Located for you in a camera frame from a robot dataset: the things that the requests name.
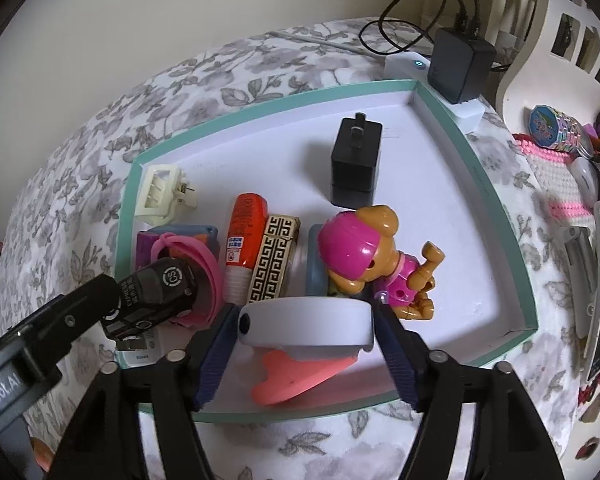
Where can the white oval gadget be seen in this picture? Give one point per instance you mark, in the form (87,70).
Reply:
(585,175)

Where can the cream plastic clip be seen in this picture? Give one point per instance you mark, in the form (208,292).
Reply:
(155,200)

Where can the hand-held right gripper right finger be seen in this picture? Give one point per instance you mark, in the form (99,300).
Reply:
(400,355)

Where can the orange glue stick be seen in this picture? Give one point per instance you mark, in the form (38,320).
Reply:
(242,230)

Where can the black gold patterned lighter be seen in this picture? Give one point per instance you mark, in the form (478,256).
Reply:
(272,260)

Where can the pink white bead mat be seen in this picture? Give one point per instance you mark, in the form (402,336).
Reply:
(550,180)

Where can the silver hair clip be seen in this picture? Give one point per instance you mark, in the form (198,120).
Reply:
(580,270)

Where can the white power strip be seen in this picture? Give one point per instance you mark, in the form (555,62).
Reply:
(405,67)

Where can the purple strip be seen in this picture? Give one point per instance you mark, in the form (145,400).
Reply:
(145,255)

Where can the orange and blue toy knife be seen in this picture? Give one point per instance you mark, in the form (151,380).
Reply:
(190,232)

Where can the black power adapter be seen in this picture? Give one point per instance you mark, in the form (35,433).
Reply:
(460,65)

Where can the teal cardboard box tray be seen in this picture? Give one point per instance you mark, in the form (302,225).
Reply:
(430,200)

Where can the pink puppy toy figure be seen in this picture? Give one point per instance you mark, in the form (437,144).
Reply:
(350,240)

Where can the pink toy watch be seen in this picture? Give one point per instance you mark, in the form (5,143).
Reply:
(205,270)

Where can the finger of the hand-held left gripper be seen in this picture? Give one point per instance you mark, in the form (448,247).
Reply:
(75,310)

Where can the white chair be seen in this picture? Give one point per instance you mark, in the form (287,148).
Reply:
(545,25)

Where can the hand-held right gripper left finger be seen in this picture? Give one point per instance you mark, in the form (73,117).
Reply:
(215,355)

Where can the black toy car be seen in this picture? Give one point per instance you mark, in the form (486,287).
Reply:
(155,285)

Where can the black charger plug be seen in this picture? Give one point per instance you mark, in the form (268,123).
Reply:
(355,170)

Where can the grey floral blanket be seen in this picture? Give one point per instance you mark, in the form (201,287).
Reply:
(130,105)

